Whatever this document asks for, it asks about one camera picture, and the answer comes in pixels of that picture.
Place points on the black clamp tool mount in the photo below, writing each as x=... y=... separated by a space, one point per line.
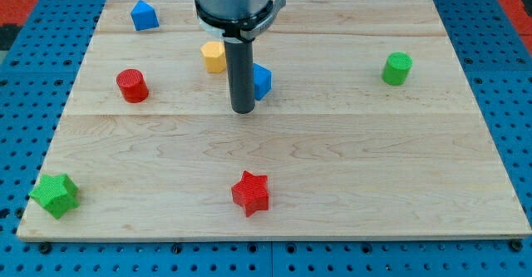
x=240 y=30

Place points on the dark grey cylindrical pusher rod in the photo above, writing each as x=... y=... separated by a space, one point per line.
x=239 y=59

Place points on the yellow hexagon block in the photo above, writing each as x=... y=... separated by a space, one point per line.
x=214 y=57

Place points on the blue cube block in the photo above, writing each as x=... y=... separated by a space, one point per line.
x=262 y=81

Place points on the blue triangular block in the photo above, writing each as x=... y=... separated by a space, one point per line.
x=144 y=16

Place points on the red cylinder block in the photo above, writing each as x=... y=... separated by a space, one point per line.
x=132 y=85

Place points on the red star block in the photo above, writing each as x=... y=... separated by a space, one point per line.
x=251 y=193

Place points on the light wooden board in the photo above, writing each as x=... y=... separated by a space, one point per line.
x=347 y=156

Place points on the green cylinder block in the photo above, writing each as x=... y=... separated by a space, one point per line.
x=397 y=68

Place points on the green star block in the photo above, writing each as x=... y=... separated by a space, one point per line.
x=55 y=194

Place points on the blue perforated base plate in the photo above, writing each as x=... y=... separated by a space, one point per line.
x=36 y=79

